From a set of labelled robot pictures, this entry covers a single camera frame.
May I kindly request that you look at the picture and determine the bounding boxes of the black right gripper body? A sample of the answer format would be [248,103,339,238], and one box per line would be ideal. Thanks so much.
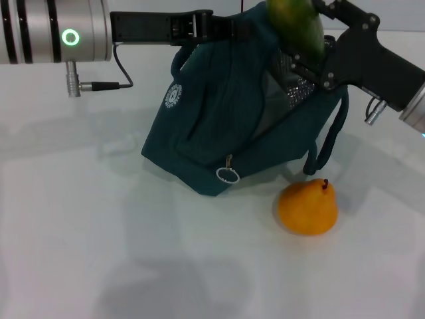
[320,15,425,112]

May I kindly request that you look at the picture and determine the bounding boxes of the orange yellow pear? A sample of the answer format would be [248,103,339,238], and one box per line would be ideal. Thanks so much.
[278,178,339,237]

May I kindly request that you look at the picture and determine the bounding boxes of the dark teal insulated lunch bag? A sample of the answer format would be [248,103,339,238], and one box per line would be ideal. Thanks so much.
[141,3,350,197]

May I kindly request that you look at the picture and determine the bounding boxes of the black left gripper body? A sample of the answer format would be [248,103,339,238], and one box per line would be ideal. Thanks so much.
[110,9,214,46]

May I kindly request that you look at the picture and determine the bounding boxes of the green cucumber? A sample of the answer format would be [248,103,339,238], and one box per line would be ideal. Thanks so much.
[265,0,327,64]

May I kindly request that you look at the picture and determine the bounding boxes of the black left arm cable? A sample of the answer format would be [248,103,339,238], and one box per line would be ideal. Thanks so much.
[79,45,135,92]

